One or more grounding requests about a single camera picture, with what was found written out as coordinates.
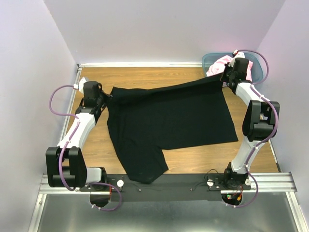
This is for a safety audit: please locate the black t shirt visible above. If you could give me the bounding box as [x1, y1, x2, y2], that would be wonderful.
[107, 75, 238, 184]

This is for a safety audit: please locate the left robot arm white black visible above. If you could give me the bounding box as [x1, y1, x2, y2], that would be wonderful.
[45, 77, 112, 191]

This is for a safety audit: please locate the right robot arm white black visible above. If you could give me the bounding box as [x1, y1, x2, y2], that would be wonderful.
[221, 57, 280, 189]

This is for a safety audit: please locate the pink t shirt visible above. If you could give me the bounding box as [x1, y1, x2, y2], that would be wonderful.
[205, 54, 253, 84]

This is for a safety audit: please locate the teal plastic bin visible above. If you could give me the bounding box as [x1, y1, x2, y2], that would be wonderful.
[201, 52, 264, 83]

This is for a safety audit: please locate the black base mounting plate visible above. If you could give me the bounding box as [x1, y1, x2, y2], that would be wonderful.
[80, 171, 251, 207]

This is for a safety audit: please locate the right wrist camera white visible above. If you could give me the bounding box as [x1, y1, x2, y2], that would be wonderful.
[232, 49, 245, 59]

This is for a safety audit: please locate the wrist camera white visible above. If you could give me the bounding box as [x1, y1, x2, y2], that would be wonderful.
[232, 49, 245, 59]
[73, 77, 89, 94]

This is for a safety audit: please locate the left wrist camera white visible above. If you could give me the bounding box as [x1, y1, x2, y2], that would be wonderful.
[73, 77, 89, 94]

